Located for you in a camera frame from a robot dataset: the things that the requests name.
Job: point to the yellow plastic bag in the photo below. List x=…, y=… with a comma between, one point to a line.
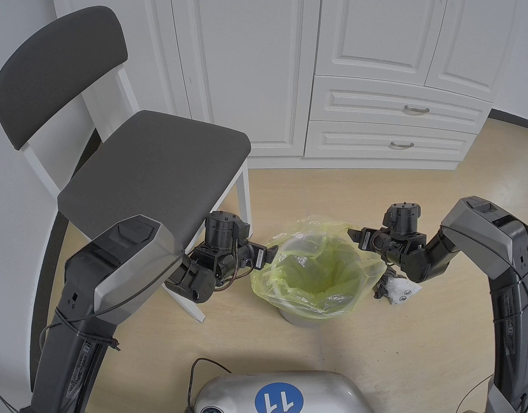
x=307, y=282

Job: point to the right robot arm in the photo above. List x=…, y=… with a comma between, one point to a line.
x=483, y=230

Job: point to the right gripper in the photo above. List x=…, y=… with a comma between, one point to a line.
x=367, y=239

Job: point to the white wardrobe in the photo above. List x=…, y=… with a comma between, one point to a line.
x=376, y=24

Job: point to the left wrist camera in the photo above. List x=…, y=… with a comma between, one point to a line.
x=243, y=230

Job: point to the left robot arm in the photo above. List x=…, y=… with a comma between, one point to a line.
x=130, y=265

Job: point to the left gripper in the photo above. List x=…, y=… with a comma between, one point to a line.
x=246, y=256

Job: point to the white trash bin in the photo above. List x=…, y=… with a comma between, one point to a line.
x=302, y=320

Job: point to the clear printed wrapper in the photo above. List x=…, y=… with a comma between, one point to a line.
x=404, y=293

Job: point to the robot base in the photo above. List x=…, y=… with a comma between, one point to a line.
x=333, y=394

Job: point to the grey and white chair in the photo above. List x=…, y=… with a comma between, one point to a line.
x=53, y=67

